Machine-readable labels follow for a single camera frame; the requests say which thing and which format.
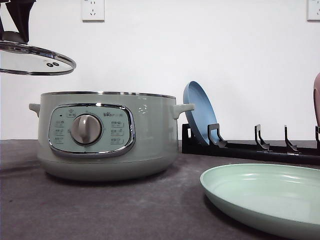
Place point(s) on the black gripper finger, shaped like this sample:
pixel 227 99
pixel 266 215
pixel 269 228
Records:
pixel 2 32
pixel 19 12

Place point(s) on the white wall socket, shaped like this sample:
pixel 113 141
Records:
pixel 313 11
pixel 92 11

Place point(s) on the blue plate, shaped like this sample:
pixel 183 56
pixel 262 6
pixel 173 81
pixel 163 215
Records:
pixel 203 113

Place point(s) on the green electric steamer pot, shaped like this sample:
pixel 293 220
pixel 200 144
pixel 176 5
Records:
pixel 107 136

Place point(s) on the green plate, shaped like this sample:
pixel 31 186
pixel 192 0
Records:
pixel 282 194

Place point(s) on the black plate rack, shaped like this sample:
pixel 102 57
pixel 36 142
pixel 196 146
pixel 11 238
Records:
pixel 260 149

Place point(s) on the pink plate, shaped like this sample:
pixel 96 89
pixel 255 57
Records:
pixel 316 97

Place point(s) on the white wall socket left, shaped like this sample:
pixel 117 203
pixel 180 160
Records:
pixel 92 11

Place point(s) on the glass steamer lid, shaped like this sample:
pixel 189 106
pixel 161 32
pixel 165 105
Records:
pixel 25 59

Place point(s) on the grey table mat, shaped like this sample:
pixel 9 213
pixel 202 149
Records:
pixel 170 205

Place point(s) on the white wall socket right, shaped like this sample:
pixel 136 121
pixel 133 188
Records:
pixel 313 11

